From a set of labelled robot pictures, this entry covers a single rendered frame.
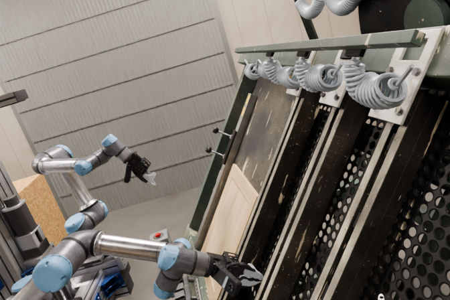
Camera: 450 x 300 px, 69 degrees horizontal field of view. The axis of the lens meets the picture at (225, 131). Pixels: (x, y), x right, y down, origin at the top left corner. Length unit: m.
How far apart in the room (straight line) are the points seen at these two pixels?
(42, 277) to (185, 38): 3.69
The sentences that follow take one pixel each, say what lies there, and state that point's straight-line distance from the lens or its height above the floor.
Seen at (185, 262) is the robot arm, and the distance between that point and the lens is 1.11.
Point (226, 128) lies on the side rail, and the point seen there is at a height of 1.46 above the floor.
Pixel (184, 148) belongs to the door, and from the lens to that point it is 4.81.
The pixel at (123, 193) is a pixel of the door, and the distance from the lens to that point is 5.24.
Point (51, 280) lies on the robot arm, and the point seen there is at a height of 1.41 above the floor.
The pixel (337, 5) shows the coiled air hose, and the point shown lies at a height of 1.98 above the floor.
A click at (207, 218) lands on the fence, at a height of 1.06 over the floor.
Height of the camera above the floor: 2.00
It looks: 16 degrees down
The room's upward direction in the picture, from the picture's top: 17 degrees counter-clockwise
